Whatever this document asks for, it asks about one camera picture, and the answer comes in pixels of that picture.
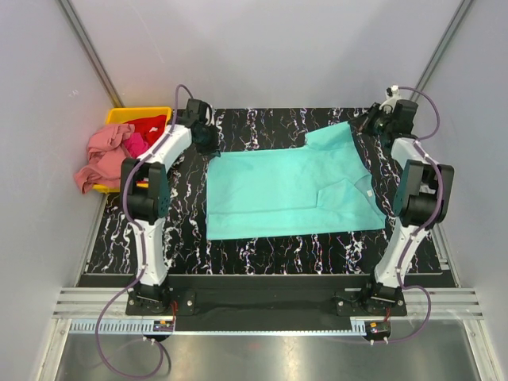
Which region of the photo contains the teal t-shirt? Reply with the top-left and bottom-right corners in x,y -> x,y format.
206,122 -> 386,241

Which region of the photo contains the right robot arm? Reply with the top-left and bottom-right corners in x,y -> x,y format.
358,99 -> 454,316

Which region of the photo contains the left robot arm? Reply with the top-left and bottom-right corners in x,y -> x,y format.
121,98 -> 220,315

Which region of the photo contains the red t-shirt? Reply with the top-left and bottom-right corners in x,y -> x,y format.
127,114 -> 167,147

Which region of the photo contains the magenta t-shirt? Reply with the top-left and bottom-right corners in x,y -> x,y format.
122,133 -> 150,158

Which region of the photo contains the yellow plastic bin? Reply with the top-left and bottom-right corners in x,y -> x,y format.
92,106 -> 172,193

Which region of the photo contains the salmon pink t-shirt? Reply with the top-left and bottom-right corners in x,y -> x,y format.
74,124 -> 134,194

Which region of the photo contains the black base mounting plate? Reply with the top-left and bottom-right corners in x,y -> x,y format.
75,273 -> 456,333

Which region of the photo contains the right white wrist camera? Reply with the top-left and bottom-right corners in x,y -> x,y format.
379,85 -> 402,114

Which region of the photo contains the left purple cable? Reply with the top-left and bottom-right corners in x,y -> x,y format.
94,83 -> 195,376

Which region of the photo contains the right aluminium frame post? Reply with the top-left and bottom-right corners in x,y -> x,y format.
416,0 -> 476,91

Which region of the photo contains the aluminium frame post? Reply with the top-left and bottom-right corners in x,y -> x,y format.
56,0 -> 125,107
416,0 -> 476,91

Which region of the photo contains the left aluminium frame post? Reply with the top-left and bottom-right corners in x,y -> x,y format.
56,0 -> 125,107

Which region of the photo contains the slotted cable duct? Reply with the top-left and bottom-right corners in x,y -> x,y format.
69,318 -> 366,337

